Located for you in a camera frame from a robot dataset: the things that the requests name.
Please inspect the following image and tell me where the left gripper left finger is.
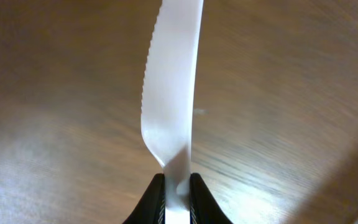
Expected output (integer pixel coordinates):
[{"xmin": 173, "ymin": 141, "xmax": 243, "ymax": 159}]
[{"xmin": 123, "ymin": 174, "xmax": 165, "ymax": 224}]

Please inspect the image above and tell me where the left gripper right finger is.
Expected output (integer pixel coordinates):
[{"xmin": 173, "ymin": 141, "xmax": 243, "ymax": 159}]
[{"xmin": 190, "ymin": 173, "xmax": 232, "ymax": 224}]

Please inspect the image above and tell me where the white plastic knife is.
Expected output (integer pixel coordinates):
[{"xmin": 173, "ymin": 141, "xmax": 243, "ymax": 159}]
[{"xmin": 140, "ymin": 0, "xmax": 203, "ymax": 223}]

